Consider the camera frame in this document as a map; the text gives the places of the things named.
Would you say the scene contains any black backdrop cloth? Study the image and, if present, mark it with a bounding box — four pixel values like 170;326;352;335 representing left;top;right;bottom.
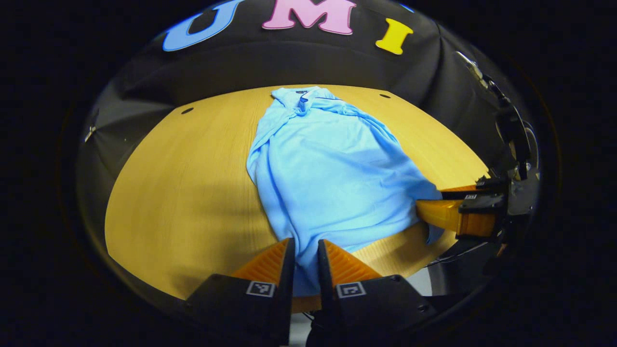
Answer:
75;0;519;251

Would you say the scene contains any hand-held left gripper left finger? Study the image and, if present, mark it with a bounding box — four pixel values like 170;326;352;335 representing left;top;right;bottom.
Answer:
186;238;296;345

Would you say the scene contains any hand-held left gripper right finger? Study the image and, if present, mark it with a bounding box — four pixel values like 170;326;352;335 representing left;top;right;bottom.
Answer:
317;239;437;345

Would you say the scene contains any light blue T-shirt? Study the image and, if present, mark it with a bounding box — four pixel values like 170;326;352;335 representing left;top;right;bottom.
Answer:
246;86;445;297

